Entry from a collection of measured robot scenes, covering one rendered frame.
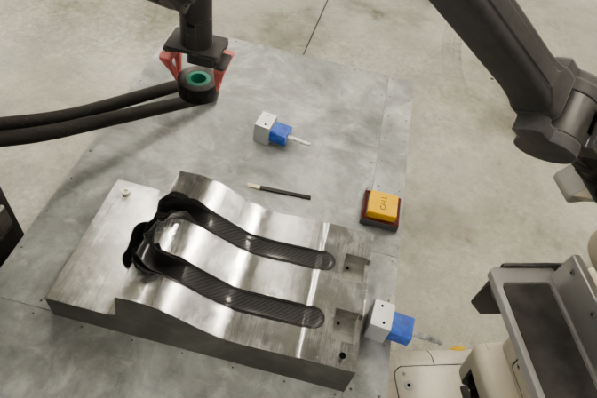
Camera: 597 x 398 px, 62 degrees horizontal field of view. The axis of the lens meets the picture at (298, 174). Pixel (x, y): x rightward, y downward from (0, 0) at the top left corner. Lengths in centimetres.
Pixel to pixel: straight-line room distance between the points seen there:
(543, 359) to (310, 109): 79
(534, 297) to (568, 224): 174
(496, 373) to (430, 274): 108
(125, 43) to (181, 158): 181
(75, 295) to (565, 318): 73
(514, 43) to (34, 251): 85
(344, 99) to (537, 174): 151
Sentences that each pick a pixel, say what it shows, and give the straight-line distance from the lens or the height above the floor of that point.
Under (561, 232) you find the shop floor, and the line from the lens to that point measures 246.
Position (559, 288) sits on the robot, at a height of 105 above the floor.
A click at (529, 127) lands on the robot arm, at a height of 125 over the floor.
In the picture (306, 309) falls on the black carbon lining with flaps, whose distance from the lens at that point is 83.
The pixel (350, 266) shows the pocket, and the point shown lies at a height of 86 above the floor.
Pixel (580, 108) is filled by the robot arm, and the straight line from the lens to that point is 70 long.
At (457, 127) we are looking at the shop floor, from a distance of 267.
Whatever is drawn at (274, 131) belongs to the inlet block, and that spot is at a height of 84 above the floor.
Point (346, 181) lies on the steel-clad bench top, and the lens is 111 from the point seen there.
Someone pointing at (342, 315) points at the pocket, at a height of 87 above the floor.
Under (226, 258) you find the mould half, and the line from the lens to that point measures 85.
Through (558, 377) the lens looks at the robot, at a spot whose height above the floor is 104.
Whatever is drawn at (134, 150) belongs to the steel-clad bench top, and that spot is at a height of 80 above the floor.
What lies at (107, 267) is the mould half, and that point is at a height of 86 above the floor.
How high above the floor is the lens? 162
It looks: 48 degrees down
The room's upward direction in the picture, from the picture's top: 11 degrees clockwise
